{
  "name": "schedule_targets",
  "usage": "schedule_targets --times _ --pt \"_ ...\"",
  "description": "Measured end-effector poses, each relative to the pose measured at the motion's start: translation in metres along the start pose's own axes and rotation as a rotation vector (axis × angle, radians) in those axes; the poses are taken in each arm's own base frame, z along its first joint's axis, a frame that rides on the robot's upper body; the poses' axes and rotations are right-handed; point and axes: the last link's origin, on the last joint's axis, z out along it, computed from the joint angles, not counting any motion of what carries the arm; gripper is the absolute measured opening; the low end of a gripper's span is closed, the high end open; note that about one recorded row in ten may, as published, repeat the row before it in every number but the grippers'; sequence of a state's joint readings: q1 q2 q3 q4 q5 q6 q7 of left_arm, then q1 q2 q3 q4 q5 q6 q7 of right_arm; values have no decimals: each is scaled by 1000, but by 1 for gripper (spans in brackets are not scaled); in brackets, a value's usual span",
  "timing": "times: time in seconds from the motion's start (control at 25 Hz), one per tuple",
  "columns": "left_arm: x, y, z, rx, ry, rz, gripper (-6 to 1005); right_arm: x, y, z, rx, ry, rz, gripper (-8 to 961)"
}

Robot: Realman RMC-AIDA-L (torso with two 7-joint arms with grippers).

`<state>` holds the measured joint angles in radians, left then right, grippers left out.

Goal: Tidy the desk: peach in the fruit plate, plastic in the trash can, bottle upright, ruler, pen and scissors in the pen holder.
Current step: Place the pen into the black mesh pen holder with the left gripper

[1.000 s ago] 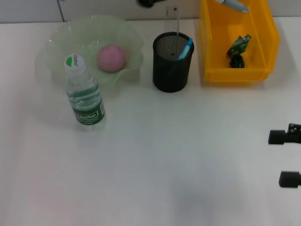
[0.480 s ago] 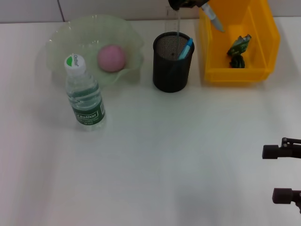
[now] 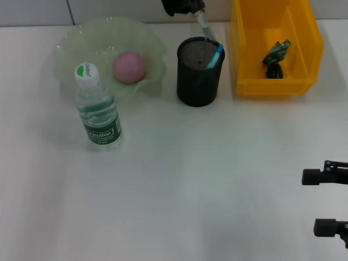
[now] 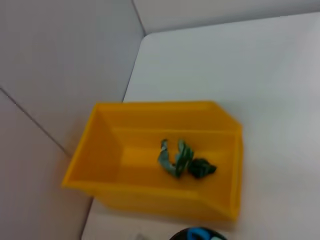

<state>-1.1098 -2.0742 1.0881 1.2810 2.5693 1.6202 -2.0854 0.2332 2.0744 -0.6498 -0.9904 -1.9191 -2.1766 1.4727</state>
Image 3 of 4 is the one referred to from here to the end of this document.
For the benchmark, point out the yellow plastic bin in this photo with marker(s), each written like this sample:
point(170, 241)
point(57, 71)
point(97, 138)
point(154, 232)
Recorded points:
point(244, 54)

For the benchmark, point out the blue scissors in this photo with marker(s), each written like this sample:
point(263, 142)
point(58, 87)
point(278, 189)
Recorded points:
point(216, 55)

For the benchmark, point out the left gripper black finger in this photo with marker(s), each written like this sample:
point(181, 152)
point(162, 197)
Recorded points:
point(197, 5)
point(175, 6)

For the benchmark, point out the black mesh pen holder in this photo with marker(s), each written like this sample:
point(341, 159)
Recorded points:
point(195, 89)

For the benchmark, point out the translucent green glass plate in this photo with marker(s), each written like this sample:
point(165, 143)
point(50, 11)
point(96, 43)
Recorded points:
point(122, 35)

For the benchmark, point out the clear water bottle green label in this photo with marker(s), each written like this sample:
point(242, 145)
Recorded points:
point(100, 127)

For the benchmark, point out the pink peach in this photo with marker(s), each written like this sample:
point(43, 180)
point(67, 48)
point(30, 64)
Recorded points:
point(129, 68)

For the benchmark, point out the green plastic wrapper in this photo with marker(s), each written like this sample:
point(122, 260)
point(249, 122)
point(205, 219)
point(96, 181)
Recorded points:
point(278, 50)

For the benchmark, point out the white grey ballpoint pen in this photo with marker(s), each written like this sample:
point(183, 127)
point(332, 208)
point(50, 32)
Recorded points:
point(206, 28)

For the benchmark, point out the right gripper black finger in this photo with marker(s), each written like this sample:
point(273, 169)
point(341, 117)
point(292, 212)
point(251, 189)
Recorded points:
point(312, 176)
point(326, 227)

